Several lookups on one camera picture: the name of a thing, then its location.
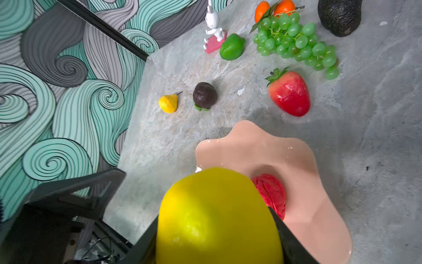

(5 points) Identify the small yellow fake pear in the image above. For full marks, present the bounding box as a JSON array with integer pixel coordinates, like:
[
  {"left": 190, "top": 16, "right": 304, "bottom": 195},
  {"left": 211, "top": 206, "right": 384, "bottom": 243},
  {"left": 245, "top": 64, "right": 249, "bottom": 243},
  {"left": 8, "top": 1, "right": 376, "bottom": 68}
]
[{"left": 158, "top": 91, "right": 182, "bottom": 113}]

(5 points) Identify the yellow fake lemon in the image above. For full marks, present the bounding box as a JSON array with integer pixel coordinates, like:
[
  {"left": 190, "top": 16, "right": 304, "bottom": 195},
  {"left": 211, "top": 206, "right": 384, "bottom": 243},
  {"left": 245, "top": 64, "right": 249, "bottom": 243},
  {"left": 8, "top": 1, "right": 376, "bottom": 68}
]
[{"left": 156, "top": 168, "right": 284, "bottom": 264}]

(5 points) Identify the pink scalloped fruit bowl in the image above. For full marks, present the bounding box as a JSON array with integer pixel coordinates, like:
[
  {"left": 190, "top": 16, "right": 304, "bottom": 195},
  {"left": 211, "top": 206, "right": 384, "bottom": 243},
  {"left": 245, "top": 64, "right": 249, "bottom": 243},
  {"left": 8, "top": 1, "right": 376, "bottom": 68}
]
[{"left": 196, "top": 121, "right": 353, "bottom": 264}]

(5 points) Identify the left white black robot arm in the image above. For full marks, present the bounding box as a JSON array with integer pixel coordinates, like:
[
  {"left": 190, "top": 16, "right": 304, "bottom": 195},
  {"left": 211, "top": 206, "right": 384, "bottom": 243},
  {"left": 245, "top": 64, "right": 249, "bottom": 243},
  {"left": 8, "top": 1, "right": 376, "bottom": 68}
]
[{"left": 1, "top": 169, "right": 126, "bottom": 264}]

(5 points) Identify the red fake apple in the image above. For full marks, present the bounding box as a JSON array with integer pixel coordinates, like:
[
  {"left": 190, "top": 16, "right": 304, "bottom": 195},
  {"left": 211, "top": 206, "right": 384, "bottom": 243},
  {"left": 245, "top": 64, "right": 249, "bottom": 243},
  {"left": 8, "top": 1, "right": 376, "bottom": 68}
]
[{"left": 252, "top": 174, "right": 287, "bottom": 220}]

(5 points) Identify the green fake lime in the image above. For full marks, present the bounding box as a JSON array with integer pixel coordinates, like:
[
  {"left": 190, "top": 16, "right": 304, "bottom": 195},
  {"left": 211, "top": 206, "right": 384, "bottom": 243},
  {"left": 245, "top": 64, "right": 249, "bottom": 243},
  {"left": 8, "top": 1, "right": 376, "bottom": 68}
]
[{"left": 220, "top": 34, "right": 246, "bottom": 61}]

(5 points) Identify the dark fake avocado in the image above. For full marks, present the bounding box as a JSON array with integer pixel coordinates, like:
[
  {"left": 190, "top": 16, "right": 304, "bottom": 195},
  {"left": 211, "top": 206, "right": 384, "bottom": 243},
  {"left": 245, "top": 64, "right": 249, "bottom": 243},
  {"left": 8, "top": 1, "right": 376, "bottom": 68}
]
[{"left": 318, "top": 0, "right": 363, "bottom": 37}]

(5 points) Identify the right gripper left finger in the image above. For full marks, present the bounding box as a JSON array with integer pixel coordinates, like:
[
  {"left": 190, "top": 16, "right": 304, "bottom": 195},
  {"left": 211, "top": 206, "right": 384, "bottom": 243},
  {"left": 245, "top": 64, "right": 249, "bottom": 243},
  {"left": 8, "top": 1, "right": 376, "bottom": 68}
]
[{"left": 118, "top": 216, "right": 158, "bottom": 264}]

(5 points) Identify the red fake strawberry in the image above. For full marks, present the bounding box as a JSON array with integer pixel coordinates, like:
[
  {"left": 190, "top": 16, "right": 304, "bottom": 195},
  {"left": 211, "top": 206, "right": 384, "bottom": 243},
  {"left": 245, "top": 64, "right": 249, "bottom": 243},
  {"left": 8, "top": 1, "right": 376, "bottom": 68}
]
[{"left": 265, "top": 67, "right": 311, "bottom": 117}]

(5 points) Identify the dark purple fake mangosteen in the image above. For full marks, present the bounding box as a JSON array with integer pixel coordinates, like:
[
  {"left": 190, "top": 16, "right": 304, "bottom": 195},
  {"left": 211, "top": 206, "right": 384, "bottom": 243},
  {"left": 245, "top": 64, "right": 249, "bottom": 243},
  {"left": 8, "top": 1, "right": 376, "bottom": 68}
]
[{"left": 193, "top": 82, "right": 218, "bottom": 111}]

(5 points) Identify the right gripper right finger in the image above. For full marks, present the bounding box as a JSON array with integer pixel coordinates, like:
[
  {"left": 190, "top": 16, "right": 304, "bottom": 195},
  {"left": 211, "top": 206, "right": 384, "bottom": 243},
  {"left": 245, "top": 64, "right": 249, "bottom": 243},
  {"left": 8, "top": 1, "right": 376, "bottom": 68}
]
[{"left": 269, "top": 207, "right": 319, "bottom": 264}]

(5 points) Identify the white rabbit figurine pink base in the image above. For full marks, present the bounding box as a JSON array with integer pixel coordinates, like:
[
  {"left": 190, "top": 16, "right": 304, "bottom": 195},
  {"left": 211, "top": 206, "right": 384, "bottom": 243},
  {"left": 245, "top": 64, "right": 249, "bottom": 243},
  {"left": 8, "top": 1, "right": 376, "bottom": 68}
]
[{"left": 203, "top": 0, "right": 227, "bottom": 54}]

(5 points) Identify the green fake grape bunch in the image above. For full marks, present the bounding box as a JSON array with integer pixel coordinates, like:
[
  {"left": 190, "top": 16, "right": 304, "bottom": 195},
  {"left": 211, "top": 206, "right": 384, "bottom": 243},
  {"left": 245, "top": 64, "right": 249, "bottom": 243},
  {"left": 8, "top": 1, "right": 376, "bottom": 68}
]
[{"left": 251, "top": 12, "right": 340, "bottom": 80}]

